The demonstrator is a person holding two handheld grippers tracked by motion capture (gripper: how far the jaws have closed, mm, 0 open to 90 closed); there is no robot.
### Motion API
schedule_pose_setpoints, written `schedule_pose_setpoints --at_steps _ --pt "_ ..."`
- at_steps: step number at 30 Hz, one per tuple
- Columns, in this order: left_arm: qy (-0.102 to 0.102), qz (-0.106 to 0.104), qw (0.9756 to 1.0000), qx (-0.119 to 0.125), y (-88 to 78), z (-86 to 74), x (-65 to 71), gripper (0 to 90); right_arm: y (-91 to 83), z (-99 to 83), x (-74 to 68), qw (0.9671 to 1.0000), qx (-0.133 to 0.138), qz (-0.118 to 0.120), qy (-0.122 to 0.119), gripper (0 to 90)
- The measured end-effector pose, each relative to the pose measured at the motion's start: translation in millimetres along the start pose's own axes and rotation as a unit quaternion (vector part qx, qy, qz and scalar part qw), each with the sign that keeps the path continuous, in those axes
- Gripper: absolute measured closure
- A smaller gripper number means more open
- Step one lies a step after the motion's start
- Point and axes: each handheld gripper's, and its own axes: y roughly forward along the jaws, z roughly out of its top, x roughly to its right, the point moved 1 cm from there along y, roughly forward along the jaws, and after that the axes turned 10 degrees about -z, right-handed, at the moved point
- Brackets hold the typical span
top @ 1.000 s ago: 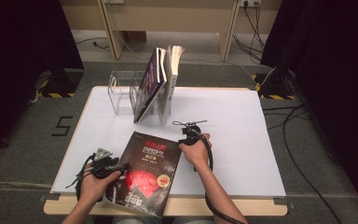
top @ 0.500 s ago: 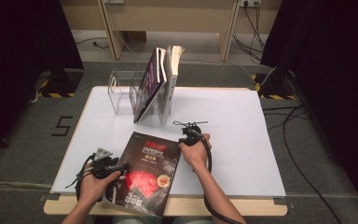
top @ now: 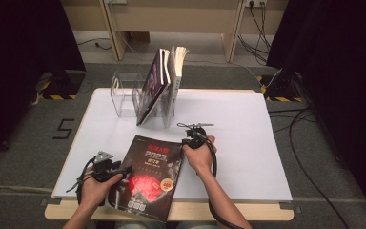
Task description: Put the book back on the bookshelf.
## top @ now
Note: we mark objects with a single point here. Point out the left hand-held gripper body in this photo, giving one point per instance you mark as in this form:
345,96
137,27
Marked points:
105,171

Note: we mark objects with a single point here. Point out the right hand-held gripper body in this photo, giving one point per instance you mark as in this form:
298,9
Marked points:
195,140

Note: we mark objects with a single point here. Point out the black and red magazine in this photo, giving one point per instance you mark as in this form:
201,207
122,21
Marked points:
146,191

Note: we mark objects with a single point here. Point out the purple cover magazine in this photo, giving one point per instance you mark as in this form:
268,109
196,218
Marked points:
165,68
152,86

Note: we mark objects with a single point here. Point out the clear acrylic file rack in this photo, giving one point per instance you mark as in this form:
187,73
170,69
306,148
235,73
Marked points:
124,95

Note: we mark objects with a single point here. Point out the person's right hand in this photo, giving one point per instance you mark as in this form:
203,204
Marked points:
201,157

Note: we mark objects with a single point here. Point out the person's left hand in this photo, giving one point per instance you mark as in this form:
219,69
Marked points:
95,194

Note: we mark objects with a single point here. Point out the black stand base striped tape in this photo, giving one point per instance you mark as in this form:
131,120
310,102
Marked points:
282,87
62,86

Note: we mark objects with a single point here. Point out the beige office desk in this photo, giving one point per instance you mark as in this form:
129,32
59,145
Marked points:
171,19

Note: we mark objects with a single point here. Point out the black curtain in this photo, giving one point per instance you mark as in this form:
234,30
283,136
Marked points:
346,79
19,63

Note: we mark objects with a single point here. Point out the white wall socket black plug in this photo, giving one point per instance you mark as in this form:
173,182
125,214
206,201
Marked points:
255,3

